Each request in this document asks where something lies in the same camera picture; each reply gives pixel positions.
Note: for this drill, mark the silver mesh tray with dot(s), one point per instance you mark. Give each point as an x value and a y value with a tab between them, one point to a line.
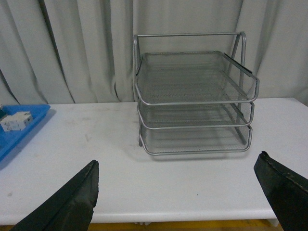
177	141
179	78
196	115

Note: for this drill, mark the white circuit breaker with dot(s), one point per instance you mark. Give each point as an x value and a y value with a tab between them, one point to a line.
17	122

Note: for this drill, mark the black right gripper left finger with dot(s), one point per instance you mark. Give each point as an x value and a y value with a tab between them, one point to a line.
68	209

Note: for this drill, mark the silver rack frame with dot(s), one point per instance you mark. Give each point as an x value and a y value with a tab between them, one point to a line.
240	42

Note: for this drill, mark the white curtain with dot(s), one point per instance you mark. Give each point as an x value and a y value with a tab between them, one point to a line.
80	51

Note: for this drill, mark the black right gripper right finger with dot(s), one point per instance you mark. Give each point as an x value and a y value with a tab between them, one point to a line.
285	190

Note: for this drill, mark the blue plastic tray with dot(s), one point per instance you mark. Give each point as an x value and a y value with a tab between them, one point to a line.
10	139

